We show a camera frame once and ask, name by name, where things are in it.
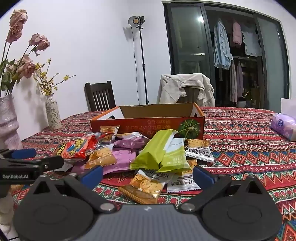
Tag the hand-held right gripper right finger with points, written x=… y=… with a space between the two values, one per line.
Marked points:
x=203 y=176

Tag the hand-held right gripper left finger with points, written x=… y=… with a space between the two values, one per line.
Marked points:
x=92 y=174

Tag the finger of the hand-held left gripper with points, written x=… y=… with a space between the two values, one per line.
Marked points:
x=50 y=162
x=23 y=153

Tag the white and green snack packet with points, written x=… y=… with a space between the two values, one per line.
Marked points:
x=177 y=158

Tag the orange cracker packet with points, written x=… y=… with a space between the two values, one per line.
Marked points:
x=143 y=185

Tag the white and gold cracker packet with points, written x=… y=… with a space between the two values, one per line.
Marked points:
x=131 y=134

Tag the orange cardboard box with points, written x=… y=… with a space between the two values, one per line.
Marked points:
x=150 y=125

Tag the small cracker packet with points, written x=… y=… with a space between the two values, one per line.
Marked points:
x=101 y=157
x=108 y=131

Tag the red snack bag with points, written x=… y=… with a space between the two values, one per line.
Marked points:
x=74 y=148

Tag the large pink vase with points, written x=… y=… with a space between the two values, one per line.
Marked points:
x=8 y=125

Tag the spotted white vase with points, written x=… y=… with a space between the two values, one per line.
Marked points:
x=53 y=113

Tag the yellow flower branches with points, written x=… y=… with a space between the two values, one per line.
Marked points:
x=46 y=87

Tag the dark wooden chair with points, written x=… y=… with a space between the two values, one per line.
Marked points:
x=89 y=95

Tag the wooden chair under jacket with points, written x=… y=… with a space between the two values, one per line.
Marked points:
x=189 y=96

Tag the potted plant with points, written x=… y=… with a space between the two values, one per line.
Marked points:
x=241 y=103

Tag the pink flowers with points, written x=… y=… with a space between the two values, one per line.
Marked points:
x=26 y=66

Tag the beige jacket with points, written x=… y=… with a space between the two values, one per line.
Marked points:
x=171 y=88

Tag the purple tissue pack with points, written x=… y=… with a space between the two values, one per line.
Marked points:
x=284 y=126

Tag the beige hanging garment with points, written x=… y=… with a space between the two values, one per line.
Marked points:
x=233 y=81

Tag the mauve hanging garment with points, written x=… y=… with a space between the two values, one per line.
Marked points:
x=239 y=78

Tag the studio light on stand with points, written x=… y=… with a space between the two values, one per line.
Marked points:
x=141 y=58

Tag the light blue shirt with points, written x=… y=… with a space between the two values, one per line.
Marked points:
x=220 y=46

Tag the white garment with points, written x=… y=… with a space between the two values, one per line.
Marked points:
x=252 y=44

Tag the wardrobe with hanging clothes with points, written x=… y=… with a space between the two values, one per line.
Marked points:
x=187 y=34

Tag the pink garment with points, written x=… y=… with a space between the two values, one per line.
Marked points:
x=237 y=34

